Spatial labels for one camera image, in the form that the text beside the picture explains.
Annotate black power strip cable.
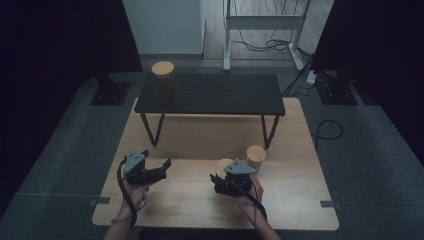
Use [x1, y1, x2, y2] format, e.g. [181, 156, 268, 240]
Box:
[281, 63, 313, 98]

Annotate white desk frame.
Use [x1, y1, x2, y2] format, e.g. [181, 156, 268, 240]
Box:
[222, 0, 313, 73]

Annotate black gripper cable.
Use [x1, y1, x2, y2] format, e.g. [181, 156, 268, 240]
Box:
[116, 157, 139, 228]
[233, 181, 268, 222]

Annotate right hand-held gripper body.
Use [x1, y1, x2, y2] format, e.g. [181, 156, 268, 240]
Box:
[213, 158, 258, 198]

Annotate glass jar pale contents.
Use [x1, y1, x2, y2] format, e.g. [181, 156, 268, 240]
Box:
[246, 145, 267, 173]

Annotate black shelf with metal legs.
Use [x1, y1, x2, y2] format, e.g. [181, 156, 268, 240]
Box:
[133, 73, 287, 148]

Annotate person's left hand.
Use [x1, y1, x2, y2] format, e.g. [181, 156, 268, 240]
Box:
[121, 180, 158, 214]

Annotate short glass jar brown contents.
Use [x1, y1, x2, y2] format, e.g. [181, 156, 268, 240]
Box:
[215, 157, 235, 180]

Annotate black stand base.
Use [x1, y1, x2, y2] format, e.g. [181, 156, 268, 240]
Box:
[314, 70, 360, 107]
[89, 73, 132, 107]

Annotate hanging black cables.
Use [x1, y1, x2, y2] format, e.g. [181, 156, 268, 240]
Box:
[229, 0, 314, 54]

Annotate black curtain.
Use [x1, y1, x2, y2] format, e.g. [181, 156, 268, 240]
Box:
[310, 0, 424, 168]
[0, 0, 144, 216]

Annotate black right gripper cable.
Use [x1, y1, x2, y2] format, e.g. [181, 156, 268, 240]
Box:
[233, 181, 268, 222]

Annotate tall glass jar dark contents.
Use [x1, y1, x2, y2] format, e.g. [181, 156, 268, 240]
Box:
[150, 60, 180, 104]

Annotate looped black floor cable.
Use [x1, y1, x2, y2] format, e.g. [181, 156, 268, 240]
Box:
[310, 119, 345, 150]

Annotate person's right hand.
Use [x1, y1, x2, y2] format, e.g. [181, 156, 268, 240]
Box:
[234, 174, 266, 223]

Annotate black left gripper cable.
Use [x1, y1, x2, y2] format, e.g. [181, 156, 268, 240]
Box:
[116, 157, 139, 228]

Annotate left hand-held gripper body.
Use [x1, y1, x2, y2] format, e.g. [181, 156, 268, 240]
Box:
[123, 149, 168, 187]

